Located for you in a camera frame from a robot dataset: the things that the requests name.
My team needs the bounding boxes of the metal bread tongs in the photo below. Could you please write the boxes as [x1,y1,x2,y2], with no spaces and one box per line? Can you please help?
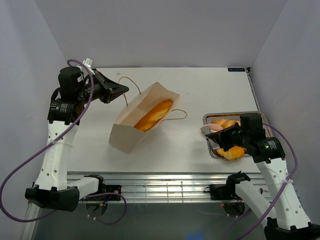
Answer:
[200,123,220,150]

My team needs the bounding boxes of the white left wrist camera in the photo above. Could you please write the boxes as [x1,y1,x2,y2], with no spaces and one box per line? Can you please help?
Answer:
[82,57,95,75]

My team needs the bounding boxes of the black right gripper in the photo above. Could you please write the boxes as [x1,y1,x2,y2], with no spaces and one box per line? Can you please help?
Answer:
[205,122,249,152]

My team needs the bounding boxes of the scored oval fake loaf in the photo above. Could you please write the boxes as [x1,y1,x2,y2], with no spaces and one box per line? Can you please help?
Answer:
[211,118,241,129]

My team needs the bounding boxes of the long baguette fake bread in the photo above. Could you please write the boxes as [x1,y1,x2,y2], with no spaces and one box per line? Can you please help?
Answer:
[134,99,173,132]

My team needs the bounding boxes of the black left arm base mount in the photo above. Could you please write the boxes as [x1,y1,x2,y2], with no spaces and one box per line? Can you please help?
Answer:
[81,184,122,202]

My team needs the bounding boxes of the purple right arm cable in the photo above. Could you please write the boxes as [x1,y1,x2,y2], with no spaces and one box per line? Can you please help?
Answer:
[201,123,299,240]

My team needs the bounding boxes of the aluminium frame rail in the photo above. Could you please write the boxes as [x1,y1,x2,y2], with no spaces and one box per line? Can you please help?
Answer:
[28,172,301,205]

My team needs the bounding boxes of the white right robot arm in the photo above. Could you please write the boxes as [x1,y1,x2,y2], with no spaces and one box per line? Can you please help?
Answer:
[201,112,320,240]

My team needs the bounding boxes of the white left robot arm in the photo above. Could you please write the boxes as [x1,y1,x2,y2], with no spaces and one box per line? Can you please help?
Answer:
[25,66,129,212]

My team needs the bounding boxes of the metal baking tray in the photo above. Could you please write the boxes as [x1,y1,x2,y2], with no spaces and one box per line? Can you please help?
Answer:
[203,111,274,159]

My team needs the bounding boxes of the ring shaped fake bread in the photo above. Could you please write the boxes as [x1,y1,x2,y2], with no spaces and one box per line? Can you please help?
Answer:
[216,146,245,161]

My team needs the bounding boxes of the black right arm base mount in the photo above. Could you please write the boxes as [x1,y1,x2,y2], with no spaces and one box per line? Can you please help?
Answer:
[203,184,238,201]

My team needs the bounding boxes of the beige paper bag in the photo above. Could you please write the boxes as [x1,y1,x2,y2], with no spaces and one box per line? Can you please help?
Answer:
[108,82,180,154]

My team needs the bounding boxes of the pink sugared fake doughnut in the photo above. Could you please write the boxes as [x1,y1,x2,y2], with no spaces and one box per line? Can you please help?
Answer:
[209,123,224,133]

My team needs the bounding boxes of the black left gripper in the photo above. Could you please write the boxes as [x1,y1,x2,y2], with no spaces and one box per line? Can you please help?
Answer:
[77,70,129,104]

